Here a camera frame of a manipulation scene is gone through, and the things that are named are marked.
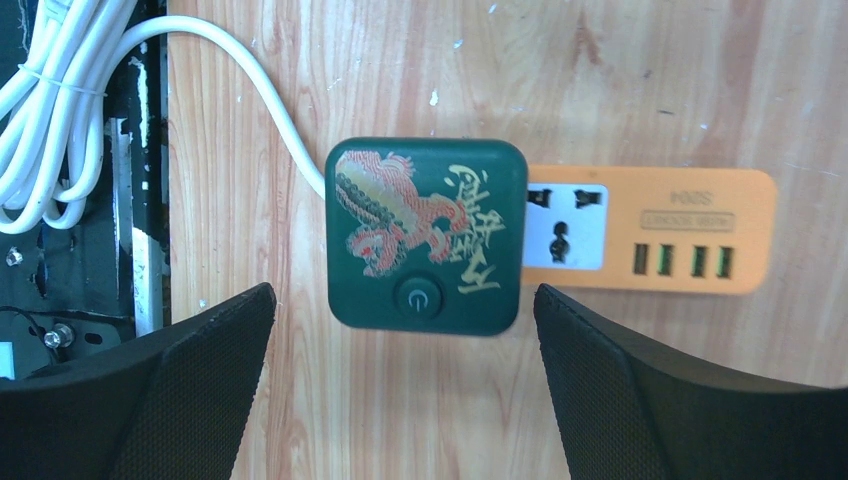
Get dark green cube socket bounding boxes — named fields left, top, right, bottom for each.
left=325, top=137, right=528, bottom=336

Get white cord edge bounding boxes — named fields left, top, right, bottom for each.
left=0, top=0, right=327, bottom=236

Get orange power strip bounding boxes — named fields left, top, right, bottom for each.
left=522, top=165, right=778, bottom=295

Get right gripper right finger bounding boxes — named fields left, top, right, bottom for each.
left=533, top=284, right=847, bottom=479

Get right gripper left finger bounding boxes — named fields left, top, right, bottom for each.
left=1, top=283, right=277, bottom=479

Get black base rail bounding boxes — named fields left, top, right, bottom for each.
left=1, top=1, right=171, bottom=380

